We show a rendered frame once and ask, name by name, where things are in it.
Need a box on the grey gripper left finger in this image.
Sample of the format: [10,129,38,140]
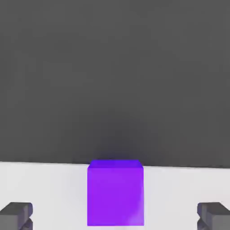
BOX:
[0,202,34,230]

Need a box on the small purple cube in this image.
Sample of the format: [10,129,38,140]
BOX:
[87,159,145,227]

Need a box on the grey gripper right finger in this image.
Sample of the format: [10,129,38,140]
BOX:
[197,202,230,230]

